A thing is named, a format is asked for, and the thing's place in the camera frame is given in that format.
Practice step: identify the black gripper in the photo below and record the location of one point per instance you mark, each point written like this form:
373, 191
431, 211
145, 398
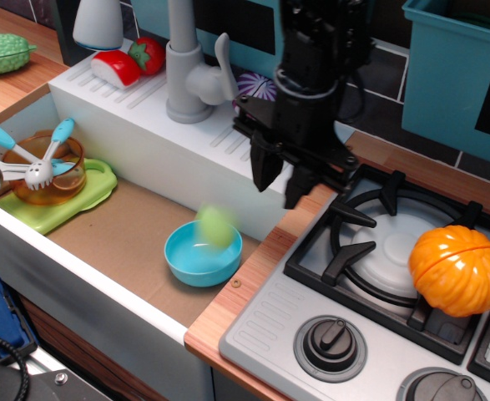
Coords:
297, 128

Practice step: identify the green toy pear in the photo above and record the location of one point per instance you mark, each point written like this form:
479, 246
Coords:
215, 226

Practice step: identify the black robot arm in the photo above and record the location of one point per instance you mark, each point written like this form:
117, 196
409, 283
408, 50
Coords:
325, 44

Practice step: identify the blue plastic bowl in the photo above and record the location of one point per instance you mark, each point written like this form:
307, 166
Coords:
196, 261

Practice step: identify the purple striped toy onion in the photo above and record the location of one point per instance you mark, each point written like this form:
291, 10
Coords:
254, 85

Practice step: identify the black stove burner grate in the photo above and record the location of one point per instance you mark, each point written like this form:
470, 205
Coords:
357, 255

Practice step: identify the grey toy faucet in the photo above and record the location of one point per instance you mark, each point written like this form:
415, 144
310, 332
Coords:
194, 87

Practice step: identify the teal box left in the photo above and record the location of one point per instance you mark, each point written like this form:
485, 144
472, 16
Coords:
253, 27

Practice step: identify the teal box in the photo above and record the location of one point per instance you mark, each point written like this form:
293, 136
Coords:
253, 27
447, 97

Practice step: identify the grey toy stove top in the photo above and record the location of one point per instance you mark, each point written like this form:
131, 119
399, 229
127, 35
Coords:
261, 340

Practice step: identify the white sink unit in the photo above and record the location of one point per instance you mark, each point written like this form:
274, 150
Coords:
90, 279

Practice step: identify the red toy strawberry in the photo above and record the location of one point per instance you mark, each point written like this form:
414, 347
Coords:
148, 54

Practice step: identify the green plastic cutting board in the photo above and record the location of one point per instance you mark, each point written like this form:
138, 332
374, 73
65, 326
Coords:
100, 183

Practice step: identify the grey stove knob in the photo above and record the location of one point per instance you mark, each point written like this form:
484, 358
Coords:
330, 349
431, 384

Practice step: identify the teal box right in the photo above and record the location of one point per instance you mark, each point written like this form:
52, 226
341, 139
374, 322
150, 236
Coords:
447, 97

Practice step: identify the red white toy radish slice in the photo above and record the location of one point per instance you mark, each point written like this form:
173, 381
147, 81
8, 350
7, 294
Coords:
116, 68

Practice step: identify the orange toy pumpkin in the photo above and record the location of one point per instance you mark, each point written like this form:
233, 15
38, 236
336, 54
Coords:
450, 268

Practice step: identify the green toy bitter gourd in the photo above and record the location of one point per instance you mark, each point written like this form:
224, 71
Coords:
14, 52

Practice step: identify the blue handled slotted spoon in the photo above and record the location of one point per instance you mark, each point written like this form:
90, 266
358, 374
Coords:
40, 174

